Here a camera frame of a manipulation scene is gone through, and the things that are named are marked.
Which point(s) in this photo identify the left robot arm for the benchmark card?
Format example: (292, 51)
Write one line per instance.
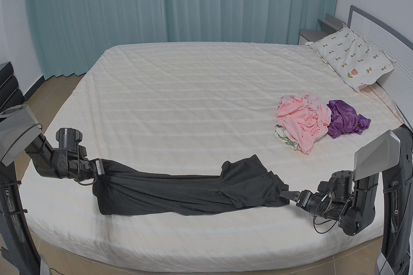
(16, 132)

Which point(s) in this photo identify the white printed pillow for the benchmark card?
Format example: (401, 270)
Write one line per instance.
(351, 57)

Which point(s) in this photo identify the black garment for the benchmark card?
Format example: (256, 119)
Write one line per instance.
(161, 193)

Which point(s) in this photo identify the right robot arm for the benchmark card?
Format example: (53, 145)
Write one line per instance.
(371, 154)

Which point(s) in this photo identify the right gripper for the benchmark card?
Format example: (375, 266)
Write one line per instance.
(309, 201)

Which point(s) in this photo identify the bed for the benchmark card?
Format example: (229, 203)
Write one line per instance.
(193, 99)

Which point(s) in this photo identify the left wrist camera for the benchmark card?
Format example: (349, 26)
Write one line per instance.
(82, 152)

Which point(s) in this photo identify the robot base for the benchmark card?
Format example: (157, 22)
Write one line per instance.
(383, 265)

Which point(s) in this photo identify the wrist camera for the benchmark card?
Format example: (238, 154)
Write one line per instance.
(323, 187)
(82, 152)

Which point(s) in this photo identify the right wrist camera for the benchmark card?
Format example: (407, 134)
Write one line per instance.
(323, 187)

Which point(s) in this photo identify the white printed garment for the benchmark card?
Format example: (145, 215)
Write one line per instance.
(285, 138)

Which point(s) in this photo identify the pink garment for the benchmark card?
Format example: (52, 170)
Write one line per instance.
(303, 119)

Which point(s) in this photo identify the purple garment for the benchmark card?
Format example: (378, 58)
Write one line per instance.
(345, 119)

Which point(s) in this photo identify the grey bedside table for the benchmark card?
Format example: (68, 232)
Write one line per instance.
(309, 37)

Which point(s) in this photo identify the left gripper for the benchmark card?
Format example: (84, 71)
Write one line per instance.
(93, 167)

